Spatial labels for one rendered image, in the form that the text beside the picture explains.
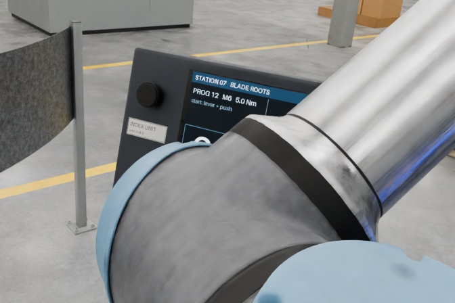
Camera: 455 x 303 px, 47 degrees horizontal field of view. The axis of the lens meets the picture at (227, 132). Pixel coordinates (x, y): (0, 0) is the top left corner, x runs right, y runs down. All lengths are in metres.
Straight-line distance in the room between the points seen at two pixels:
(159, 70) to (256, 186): 0.34
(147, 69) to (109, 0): 6.02
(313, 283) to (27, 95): 1.79
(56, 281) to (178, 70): 1.78
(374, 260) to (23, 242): 2.36
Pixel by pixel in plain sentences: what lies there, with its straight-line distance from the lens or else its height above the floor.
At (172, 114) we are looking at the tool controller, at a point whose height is 1.19.
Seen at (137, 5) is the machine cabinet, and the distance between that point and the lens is 6.79.
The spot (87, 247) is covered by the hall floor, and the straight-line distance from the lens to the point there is 2.46.
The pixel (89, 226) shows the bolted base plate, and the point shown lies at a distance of 2.58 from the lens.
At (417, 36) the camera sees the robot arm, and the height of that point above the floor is 1.34.
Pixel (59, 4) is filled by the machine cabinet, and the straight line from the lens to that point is 6.36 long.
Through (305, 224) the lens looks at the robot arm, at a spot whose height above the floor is 1.26.
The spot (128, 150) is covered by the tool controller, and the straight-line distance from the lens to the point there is 0.61.
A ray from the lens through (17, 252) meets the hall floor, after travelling 2.48.
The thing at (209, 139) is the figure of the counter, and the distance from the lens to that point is 0.56.
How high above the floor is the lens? 1.39
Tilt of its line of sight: 22 degrees down
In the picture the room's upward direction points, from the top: 5 degrees clockwise
